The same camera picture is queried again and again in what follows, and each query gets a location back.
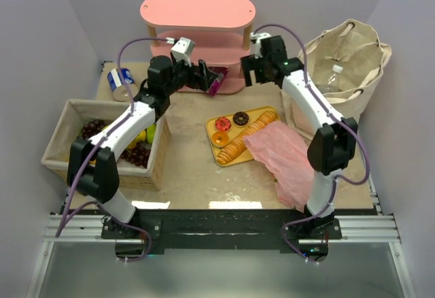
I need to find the purple snack packet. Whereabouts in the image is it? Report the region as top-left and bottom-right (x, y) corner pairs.
(207, 67), (228, 97)

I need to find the clear water bottle green label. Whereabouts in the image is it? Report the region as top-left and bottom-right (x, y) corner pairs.
(313, 65), (343, 94)

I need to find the pink plastic bag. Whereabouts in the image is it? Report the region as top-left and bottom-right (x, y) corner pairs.
(243, 121), (314, 212)

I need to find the cream canvas tote bag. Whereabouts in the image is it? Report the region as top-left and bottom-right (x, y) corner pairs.
(280, 18), (392, 141)

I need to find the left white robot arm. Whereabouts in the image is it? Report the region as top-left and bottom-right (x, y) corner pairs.
(67, 56), (222, 223)

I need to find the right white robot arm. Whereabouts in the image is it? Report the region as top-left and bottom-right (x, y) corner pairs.
(241, 33), (358, 222)

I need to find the chocolate donut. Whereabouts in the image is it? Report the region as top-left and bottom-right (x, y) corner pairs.
(232, 111), (249, 127)

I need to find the pink sprinkled donut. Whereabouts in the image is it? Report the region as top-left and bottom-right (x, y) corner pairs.
(214, 116), (232, 133)

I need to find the pink three-tier shelf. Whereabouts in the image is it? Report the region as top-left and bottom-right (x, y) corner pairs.
(140, 0), (256, 95)

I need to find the blue white tin can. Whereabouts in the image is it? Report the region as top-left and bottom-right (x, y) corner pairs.
(107, 68), (139, 101)

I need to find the orange glazed donut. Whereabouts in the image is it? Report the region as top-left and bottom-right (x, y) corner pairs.
(211, 131), (229, 148)

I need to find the green fruit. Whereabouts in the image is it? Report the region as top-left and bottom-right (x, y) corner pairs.
(135, 125), (156, 144)

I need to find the long baguette bread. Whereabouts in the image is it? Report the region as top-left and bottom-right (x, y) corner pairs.
(216, 110), (277, 165)

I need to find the yellow plastic tray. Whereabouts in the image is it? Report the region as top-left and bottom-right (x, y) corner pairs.
(205, 105), (281, 168)

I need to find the dark red grapes bunch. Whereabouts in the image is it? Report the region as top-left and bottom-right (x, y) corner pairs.
(79, 120), (152, 169)

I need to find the wicker basket with liner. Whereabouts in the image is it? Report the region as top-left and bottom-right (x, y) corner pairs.
(41, 99), (171, 191)

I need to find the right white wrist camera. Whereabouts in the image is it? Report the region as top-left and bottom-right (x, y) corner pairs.
(249, 32), (271, 59)

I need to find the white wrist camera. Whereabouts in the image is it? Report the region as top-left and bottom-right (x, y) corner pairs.
(249, 32), (271, 59)
(166, 37), (195, 67)

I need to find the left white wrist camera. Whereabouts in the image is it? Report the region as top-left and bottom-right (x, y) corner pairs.
(166, 37), (195, 67)

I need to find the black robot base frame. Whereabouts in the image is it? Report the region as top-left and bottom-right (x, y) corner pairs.
(101, 209), (342, 261)

